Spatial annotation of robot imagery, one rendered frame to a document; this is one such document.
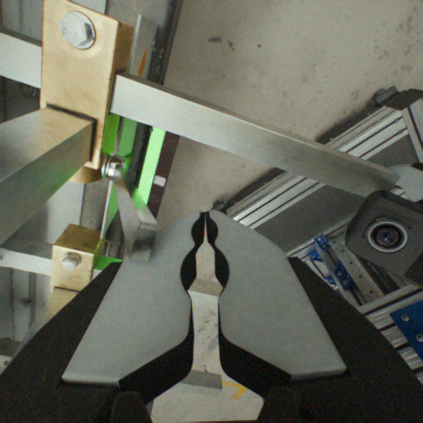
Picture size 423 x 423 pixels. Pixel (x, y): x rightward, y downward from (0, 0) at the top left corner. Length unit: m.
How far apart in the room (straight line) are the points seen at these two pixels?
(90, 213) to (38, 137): 0.32
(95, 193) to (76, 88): 0.26
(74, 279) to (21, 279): 0.40
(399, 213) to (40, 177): 0.22
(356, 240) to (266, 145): 0.11
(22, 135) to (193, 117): 0.12
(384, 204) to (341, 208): 0.96
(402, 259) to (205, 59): 0.98
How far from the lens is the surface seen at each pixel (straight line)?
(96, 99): 0.24
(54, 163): 0.19
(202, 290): 0.41
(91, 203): 0.49
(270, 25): 1.12
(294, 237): 1.16
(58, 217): 0.64
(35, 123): 0.22
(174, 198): 1.25
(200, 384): 0.63
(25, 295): 0.84
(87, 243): 0.38
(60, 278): 0.41
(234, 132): 0.24
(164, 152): 0.42
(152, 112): 0.24
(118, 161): 0.27
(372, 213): 0.21
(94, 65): 0.24
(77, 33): 0.23
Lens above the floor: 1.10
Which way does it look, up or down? 59 degrees down
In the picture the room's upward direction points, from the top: 177 degrees clockwise
